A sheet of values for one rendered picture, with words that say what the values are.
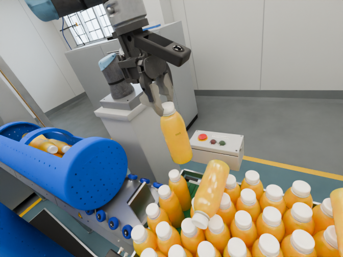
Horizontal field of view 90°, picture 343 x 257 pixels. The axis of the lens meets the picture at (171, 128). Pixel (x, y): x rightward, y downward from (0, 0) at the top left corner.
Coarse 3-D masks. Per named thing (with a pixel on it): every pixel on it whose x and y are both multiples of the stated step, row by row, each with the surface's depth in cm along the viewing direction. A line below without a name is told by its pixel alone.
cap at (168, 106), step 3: (165, 102) 45; (168, 102) 45; (171, 102) 44; (162, 105) 45; (165, 105) 44; (168, 105) 44; (171, 105) 43; (165, 108) 43; (168, 108) 43; (171, 108) 43; (174, 108) 44; (165, 111) 43; (168, 111) 43; (171, 111) 44
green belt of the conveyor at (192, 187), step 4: (188, 184) 78; (192, 184) 77; (188, 188) 76; (192, 188) 75; (196, 188) 75; (192, 192) 74; (192, 196) 72; (184, 212) 67; (188, 212) 67; (188, 216) 66; (176, 228) 63; (180, 228) 63; (180, 232) 62
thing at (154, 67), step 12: (132, 24) 33; (144, 24) 34; (120, 36) 37; (132, 36) 35; (132, 48) 37; (132, 60) 37; (144, 60) 36; (156, 60) 38; (132, 72) 40; (156, 72) 39
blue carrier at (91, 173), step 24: (0, 144) 92; (24, 144) 78; (72, 144) 103; (96, 144) 65; (24, 168) 74; (48, 168) 63; (72, 168) 58; (96, 168) 66; (120, 168) 76; (72, 192) 59; (96, 192) 67
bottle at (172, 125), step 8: (176, 112) 45; (160, 120) 46; (168, 120) 44; (176, 120) 44; (168, 128) 45; (176, 128) 45; (184, 128) 47; (168, 136) 46; (176, 136) 46; (184, 136) 47; (168, 144) 48; (176, 144) 47; (184, 144) 48; (176, 152) 49; (184, 152) 49; (192, 152) 53; (176, 160) 51; (184, 160) 51
